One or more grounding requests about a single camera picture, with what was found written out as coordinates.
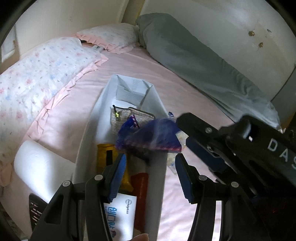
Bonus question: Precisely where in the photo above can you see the large dark blue snack bag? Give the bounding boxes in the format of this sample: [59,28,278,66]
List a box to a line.
[115,115,182,153]

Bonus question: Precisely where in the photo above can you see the floral pillow with pink frill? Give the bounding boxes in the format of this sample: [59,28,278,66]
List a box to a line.
[1,37,107,187]

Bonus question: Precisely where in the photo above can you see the plaid zipper pouch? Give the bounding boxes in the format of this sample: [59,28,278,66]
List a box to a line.
[110,105,156,136]

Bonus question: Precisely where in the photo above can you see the clear yellow-trimmed bread packet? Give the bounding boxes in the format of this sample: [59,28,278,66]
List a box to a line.
[166,111,188,153]

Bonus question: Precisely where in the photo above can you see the red snack packet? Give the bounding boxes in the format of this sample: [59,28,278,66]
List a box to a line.
[131,173,149,232]

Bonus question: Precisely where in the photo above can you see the white fabric storage bin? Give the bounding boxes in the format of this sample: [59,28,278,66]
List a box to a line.
[72,74,168,240]

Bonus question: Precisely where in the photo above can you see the person's hand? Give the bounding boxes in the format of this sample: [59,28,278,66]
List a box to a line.
[130,233,149,241]

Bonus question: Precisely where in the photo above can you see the white paper receipt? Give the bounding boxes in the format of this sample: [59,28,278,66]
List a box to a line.
[116,75,152,107]

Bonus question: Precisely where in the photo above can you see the blue band-aid box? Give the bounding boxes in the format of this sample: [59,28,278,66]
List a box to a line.
[104,193,137,240]

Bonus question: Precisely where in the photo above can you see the small bottle with white pills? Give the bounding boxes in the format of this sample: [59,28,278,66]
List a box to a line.
[166,153,177,175]

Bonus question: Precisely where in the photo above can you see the white paper towel roll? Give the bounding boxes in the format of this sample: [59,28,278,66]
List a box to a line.
[14,140,75,203]

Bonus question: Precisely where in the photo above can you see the grey-green blanket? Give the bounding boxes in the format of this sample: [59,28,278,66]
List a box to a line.
[136,13,280,130]

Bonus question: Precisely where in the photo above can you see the yellow snack packet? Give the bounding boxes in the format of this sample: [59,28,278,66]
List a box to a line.
[96,144,133,194]

